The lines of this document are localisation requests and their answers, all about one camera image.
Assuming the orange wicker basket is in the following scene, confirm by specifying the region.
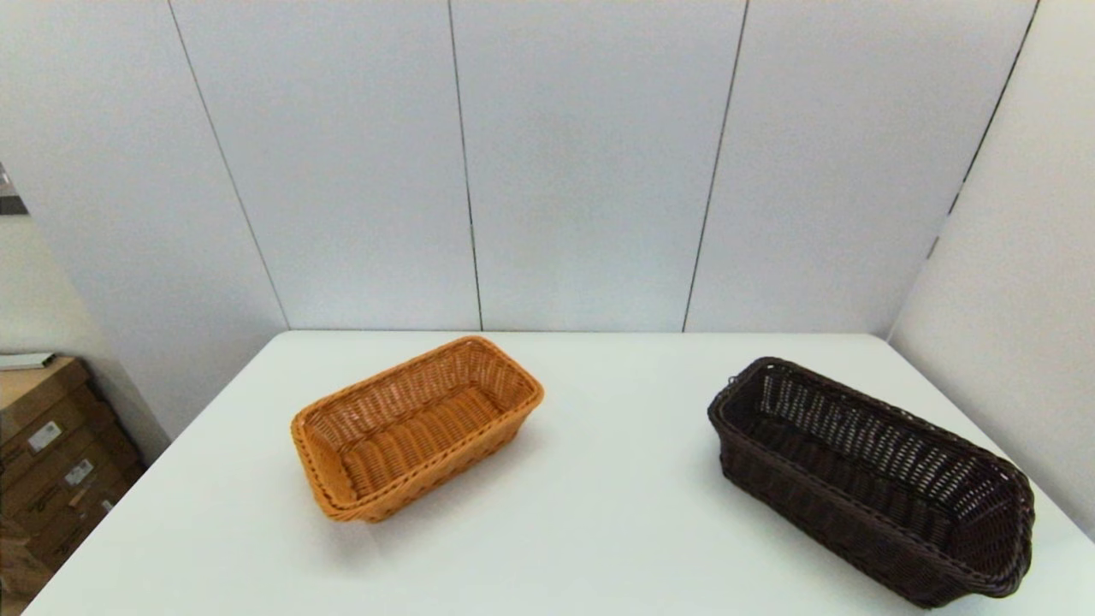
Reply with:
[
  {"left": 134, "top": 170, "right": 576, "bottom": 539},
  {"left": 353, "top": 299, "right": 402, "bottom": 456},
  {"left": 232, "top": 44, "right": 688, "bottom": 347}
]
[{"left": 291, "top": 335, "right": 545, "bottom": 524}]

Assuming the dark brown wicker basket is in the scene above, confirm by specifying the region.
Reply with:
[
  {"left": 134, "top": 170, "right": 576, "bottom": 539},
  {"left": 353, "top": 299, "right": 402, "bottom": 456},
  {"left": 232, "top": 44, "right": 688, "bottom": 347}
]
[{"left": 707, "top": 357, "right": 1036, "bottom": 609}]

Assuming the cardboard box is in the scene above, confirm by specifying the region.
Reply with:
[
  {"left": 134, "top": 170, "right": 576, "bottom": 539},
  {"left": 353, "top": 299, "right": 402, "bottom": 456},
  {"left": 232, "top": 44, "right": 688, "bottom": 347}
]
[
  {"left": 0, "top": 479, "right": 129, "bottom": 600},
  {"left": 0, "top": 357, "right": 93, "bottom": 446},
  {"left": 0, "top": 395, "right": 142, "bottom": 536}
]

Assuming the grey wall fixture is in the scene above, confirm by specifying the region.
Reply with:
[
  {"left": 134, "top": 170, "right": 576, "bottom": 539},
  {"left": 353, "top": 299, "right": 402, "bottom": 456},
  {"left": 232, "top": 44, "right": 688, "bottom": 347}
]
[{"left": 0, "top": 163, "right": 29, "bottom": 216}]

